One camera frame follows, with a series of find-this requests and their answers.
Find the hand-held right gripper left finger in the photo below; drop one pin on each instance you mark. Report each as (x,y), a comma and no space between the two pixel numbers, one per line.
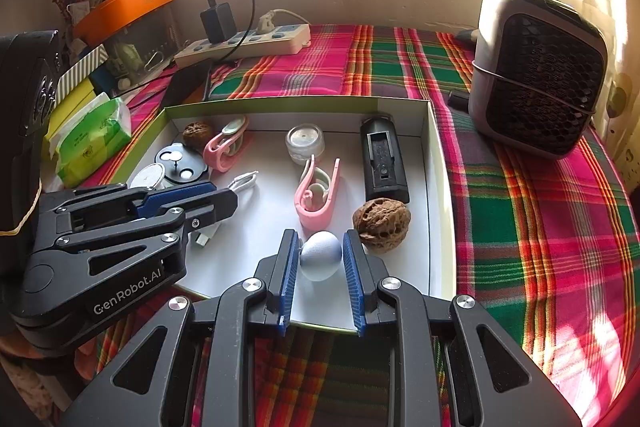
(287,287)

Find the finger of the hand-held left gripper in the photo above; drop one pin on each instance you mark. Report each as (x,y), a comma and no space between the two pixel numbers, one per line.
(210,209)
(175,197)

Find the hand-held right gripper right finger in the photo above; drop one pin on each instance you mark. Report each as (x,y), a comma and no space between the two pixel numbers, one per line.
(355,292)

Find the green white spool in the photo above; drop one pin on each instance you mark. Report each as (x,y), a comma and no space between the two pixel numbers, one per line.
(147,176)

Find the black round disc stand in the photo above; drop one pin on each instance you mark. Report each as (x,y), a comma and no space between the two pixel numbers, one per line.
(197,164)

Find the white round ball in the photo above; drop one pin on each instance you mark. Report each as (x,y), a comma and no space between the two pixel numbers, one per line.
(320,257)

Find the pink plastic clip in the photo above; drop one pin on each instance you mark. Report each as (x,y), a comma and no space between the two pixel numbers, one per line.
(312,217)
(215,154)

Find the brown walnut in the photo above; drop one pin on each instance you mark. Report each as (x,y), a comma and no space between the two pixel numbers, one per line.
(381,224)
(197,134)

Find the green white cardboard box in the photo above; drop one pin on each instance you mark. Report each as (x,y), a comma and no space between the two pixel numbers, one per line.
(270,147)

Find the black battery pack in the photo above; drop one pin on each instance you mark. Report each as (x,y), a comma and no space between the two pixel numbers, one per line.
(385,182)

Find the white plastic jar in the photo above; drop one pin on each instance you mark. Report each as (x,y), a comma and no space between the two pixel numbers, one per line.
(304,144)

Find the yellow box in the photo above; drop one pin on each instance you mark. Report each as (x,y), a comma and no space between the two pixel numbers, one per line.
(75,102)

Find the striped box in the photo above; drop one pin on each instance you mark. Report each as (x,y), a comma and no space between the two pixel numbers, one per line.
(80,69)

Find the green tissue pack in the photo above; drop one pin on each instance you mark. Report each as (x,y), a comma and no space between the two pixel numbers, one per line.
(90,142)

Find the black smartphone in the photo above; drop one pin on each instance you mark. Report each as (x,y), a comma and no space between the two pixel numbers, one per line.
(187,84)

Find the clear storage container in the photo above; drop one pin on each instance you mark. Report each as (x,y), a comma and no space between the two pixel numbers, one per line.
(140,52)

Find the orange box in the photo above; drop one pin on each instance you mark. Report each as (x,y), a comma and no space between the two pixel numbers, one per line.
(130,7)

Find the white power strip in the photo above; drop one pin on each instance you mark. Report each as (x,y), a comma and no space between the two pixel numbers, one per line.
(270,42)

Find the black charger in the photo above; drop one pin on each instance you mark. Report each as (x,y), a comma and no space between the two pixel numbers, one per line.
(218,23)

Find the small black adapter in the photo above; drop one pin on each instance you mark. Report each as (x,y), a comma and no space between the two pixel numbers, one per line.
(458,98)

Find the grey tube device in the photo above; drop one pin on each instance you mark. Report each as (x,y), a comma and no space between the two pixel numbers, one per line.
(467,34)

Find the grey portable fan heater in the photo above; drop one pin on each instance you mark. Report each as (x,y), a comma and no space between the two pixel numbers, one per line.
(540,77)

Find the cream heart-print curtain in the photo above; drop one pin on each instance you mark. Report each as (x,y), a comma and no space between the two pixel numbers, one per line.
(612,32)

